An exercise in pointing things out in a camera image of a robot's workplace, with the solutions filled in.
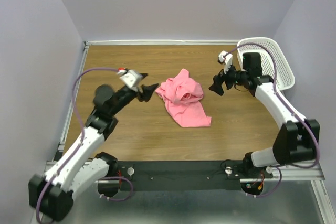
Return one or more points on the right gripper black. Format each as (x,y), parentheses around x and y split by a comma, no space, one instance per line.
(224,78)

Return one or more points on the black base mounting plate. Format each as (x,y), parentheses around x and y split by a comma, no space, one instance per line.
(187,175)

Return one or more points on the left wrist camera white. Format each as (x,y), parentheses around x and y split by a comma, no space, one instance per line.
(129,77)

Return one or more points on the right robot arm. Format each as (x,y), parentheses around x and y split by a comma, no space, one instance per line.
(297,139)

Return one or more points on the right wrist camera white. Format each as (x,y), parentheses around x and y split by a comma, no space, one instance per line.
(226,59)

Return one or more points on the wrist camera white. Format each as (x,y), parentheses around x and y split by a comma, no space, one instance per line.
(226,59)
(129,77)

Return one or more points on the pink t shirt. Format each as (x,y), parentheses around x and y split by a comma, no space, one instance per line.
(182,97)

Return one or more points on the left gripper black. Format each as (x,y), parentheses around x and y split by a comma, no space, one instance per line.
(139,93)

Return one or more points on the aluminium frame rail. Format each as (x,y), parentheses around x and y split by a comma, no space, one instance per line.
(306,170)

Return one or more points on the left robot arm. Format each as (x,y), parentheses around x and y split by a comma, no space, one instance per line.
(53,194)

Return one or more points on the white perforated plastic basket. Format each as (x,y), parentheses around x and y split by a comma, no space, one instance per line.
(285,78)

